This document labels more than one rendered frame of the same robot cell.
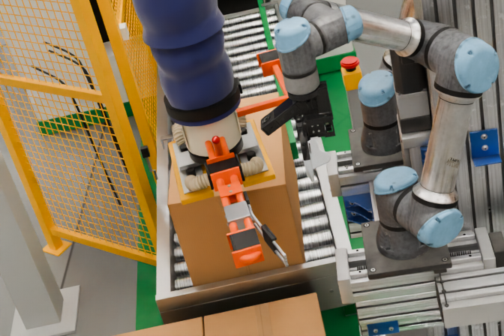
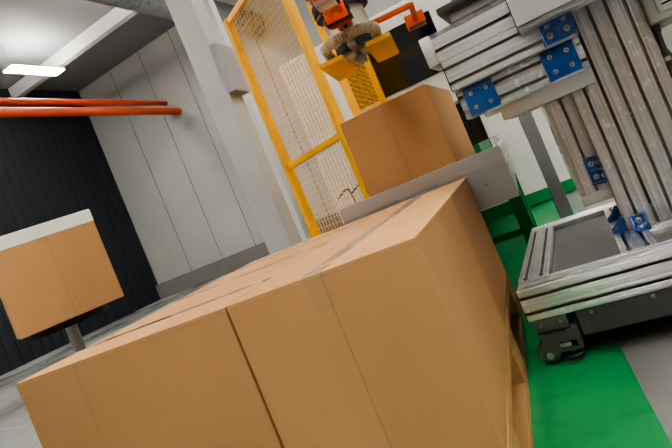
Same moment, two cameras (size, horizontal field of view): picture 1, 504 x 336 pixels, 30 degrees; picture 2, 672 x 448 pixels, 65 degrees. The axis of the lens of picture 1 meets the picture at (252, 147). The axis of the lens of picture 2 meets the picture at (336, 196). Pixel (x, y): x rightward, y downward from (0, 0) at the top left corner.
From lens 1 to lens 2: 212 cm
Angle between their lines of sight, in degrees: 37
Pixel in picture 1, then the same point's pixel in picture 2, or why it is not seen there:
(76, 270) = not seen: hidden behind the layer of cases
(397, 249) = not seen: outside the picture
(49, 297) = not seen: hidden behind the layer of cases
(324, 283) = (477, 177)
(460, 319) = (529, 9)
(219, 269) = (388, 181)
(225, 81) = not seen: outside the picture
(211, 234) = (376, 146)
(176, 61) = not seen: outside the picture
